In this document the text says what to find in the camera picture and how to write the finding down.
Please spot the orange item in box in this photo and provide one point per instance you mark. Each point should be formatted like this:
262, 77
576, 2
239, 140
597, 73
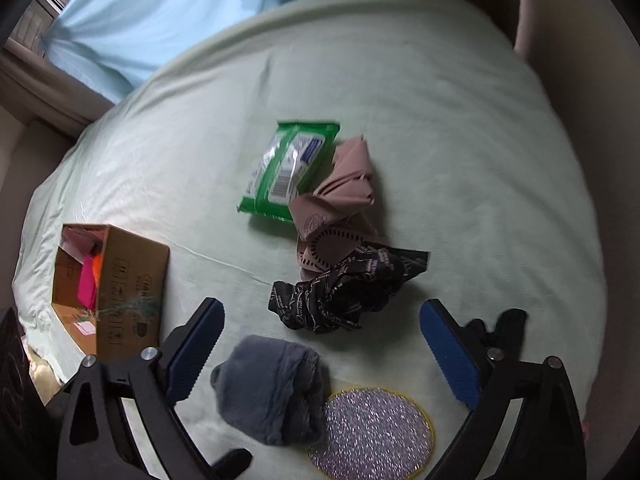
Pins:
95, 261

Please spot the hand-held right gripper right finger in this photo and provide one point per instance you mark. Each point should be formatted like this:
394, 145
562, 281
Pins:
447, 355

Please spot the black patterned scarf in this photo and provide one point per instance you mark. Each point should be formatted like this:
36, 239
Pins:
340, 290

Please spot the pink-brown patterned cloth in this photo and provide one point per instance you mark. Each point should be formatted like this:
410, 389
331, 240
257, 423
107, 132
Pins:
335, 200

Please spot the round silver sparkly scrubber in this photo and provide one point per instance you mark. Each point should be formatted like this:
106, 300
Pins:
372, 432

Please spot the light blue curtain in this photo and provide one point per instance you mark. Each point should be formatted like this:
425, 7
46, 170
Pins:
150, 15

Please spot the pink item in box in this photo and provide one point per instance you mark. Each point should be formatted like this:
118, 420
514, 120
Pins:
86, 287

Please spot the light green bed sheet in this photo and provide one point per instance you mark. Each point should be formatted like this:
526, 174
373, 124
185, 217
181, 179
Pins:
400, 110

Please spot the cardboard box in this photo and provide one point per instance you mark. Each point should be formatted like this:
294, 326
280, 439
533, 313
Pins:
132, 290

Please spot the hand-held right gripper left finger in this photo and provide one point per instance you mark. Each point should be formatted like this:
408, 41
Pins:
192, 355

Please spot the grey fuzzy sock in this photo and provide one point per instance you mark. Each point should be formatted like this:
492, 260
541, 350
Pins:
272, 390

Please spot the green wet wipes pack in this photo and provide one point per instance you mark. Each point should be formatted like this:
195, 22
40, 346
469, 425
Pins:
285, 170

